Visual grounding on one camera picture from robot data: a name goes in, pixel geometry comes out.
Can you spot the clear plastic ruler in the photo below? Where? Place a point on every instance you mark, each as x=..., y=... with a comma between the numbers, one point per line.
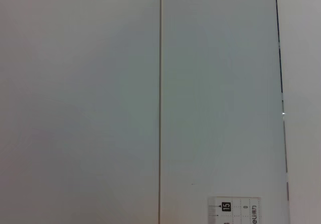
x=234, y=210

